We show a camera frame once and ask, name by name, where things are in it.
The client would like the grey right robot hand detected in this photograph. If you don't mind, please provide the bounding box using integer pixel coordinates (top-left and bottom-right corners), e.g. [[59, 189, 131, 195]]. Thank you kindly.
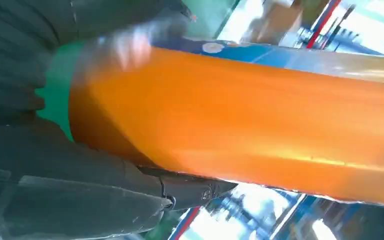
[[0, 0, 239, 240]]

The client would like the brown cardboard box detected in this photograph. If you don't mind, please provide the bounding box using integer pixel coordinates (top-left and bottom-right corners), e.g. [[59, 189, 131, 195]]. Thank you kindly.
[[244, 0, 304, 46]]

